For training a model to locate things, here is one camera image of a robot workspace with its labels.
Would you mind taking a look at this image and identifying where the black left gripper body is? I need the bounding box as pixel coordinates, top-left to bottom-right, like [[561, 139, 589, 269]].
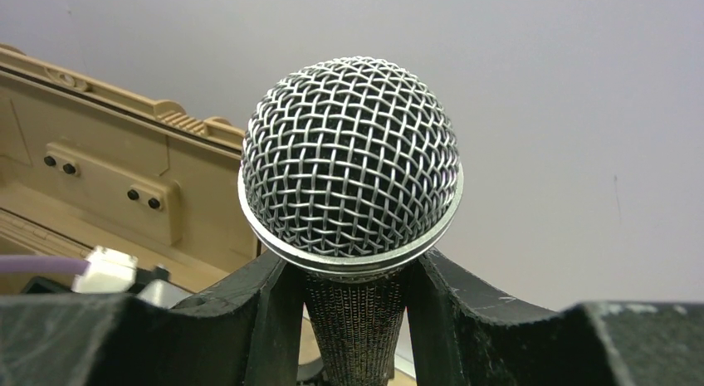
[[22, 266, 193, 309]]

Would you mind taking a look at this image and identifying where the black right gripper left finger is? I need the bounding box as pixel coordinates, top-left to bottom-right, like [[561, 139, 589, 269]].
[[1, 252, 303, 386]]

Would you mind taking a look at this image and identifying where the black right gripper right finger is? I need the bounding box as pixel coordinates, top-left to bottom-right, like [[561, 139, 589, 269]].
[[408, 250, 703, 385]]

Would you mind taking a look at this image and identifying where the black microphone silver grille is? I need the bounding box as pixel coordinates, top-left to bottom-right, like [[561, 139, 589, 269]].
[[238, 56, 463, 385]]

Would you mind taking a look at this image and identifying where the tan plastic storage case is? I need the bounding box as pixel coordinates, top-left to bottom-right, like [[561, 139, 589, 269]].
[[1, 45, 262, 291]]

